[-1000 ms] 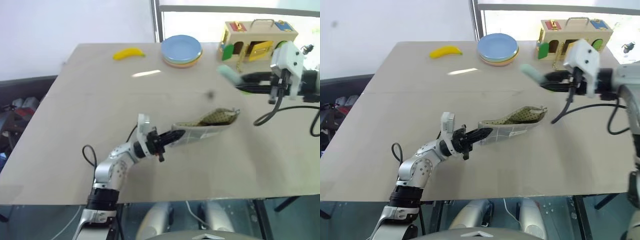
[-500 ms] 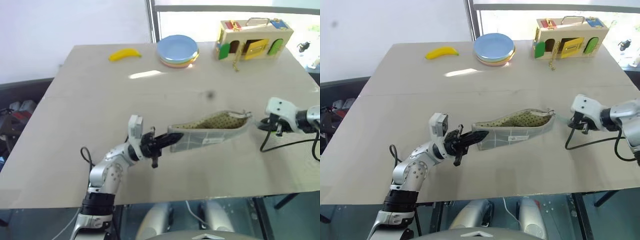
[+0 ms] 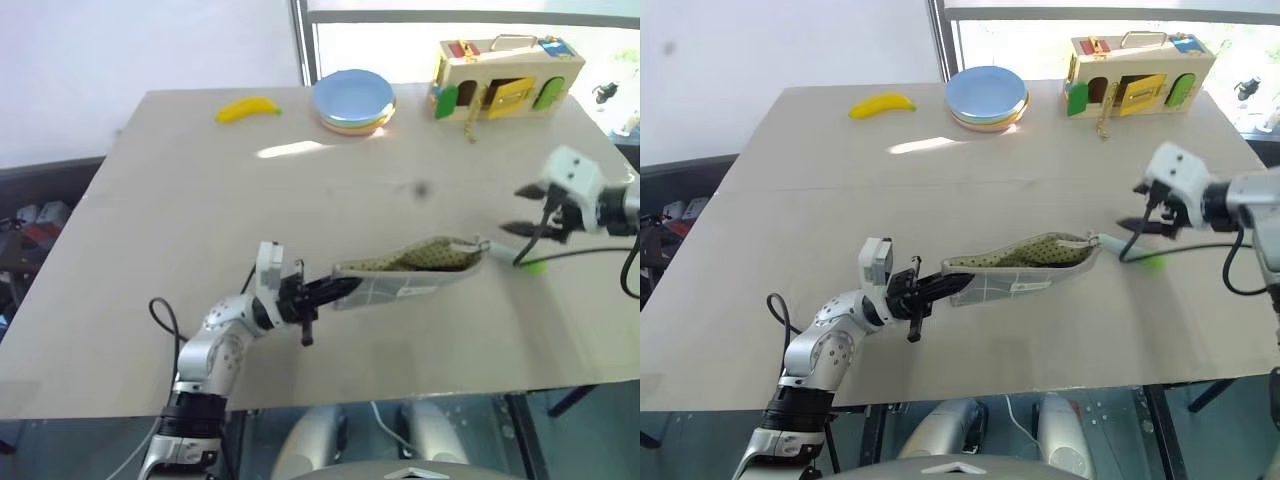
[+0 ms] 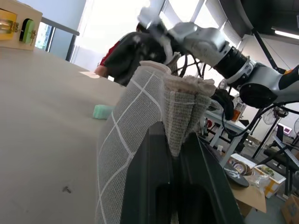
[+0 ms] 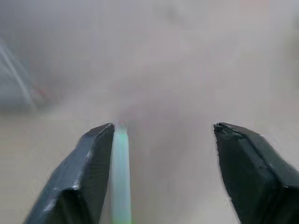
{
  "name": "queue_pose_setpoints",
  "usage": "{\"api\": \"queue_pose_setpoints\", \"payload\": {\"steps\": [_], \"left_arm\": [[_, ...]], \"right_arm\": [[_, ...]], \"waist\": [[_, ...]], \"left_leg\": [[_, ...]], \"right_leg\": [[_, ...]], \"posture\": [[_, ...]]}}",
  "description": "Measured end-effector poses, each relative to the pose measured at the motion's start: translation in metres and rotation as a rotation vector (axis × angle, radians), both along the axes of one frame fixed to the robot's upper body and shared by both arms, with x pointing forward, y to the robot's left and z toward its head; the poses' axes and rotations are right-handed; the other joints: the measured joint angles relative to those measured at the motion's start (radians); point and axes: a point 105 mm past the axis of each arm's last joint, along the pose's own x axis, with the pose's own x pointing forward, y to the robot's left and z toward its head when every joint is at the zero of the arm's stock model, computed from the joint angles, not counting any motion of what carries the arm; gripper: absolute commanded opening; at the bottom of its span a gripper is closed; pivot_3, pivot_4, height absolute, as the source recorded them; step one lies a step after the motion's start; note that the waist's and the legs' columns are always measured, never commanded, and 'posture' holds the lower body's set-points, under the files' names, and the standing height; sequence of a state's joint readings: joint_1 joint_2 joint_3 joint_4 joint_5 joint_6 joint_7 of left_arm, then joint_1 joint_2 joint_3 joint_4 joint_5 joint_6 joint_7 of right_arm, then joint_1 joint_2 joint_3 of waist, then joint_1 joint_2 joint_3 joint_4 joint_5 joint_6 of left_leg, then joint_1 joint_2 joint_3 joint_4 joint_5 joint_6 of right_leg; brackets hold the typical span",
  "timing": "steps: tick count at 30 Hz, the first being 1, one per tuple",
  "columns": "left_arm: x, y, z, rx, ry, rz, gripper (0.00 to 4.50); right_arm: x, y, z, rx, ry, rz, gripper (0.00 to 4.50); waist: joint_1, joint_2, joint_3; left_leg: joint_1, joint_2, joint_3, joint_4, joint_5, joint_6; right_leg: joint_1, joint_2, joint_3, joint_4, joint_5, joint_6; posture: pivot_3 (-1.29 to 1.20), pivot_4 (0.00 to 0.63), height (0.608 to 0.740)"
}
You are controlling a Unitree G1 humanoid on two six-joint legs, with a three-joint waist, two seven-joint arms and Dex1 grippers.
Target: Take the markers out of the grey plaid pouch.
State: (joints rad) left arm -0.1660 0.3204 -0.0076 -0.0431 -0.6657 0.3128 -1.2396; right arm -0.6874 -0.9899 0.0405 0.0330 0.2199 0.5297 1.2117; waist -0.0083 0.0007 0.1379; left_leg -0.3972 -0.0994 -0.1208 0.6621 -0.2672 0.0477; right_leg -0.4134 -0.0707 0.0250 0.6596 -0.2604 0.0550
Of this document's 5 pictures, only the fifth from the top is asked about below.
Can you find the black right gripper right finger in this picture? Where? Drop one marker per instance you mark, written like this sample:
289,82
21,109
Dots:
257,175

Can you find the grey checked fabric pouch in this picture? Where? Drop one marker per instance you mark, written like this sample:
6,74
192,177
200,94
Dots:
15,81

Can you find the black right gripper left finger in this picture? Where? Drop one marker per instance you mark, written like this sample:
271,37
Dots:
77,177

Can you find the green plastic tube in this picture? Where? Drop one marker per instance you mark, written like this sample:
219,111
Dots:
121,172

